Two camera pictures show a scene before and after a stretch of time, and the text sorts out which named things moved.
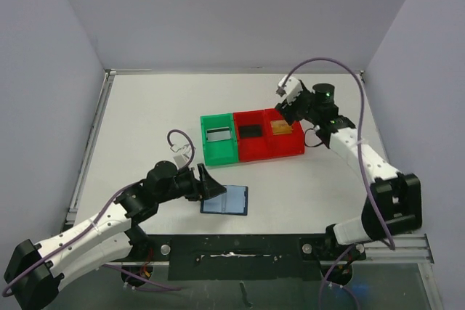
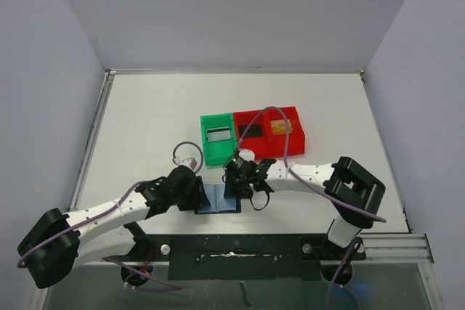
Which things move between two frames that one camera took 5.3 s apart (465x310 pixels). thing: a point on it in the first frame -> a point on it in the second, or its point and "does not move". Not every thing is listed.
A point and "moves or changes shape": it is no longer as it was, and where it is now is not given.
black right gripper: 288,111 -> 232,186
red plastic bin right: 282,144 does not move
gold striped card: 280,127 does not move
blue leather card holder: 235,201 moves or changes shape
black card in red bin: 251,131 does not move
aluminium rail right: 408,248 does not move
